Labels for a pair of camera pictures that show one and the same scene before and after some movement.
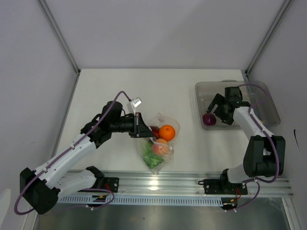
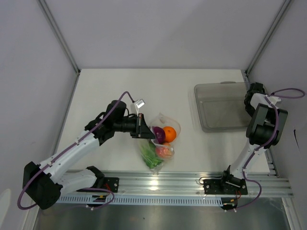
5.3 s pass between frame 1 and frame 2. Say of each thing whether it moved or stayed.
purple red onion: moved
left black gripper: stayed
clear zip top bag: stayed
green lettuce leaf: stayed
